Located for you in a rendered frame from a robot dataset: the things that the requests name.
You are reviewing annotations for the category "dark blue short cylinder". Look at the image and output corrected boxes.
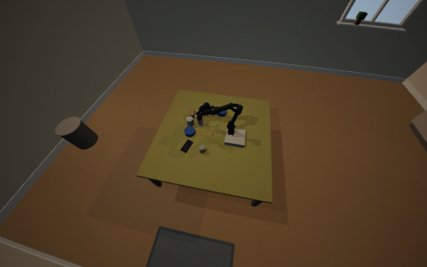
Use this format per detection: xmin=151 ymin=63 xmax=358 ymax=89
xmin=217 ymin=110 xmax=227 ymax=116
xmin=184 ymin=126 xmax=195 ymax=137

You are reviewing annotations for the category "black flat rectangular pad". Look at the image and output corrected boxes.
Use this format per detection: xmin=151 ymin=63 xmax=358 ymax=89
xmin=180 ymin=139 xmax=193 ymax=153

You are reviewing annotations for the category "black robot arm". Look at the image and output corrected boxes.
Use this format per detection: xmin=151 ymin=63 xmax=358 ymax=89
xmin=199 ymin=102 xmax=243 ymax=135

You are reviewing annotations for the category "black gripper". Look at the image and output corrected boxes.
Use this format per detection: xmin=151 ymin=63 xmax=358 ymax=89
xmin=196 ymin=111 xmax=207 ymax=120

